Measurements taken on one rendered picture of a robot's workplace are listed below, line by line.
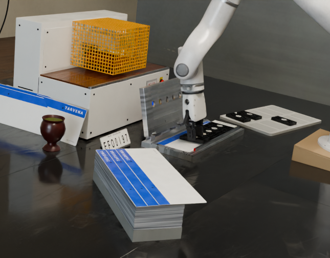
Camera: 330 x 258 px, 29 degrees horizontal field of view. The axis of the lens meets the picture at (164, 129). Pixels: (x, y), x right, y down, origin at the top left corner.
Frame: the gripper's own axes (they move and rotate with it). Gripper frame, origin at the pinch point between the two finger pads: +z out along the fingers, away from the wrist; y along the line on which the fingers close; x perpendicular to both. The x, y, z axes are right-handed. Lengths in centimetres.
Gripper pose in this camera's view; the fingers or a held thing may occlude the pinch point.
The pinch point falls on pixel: (195, 133)
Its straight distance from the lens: 232.3
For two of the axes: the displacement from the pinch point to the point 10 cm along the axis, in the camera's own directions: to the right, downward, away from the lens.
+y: 5.0, -2.1, 8.4
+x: -8.6, -0.4, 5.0
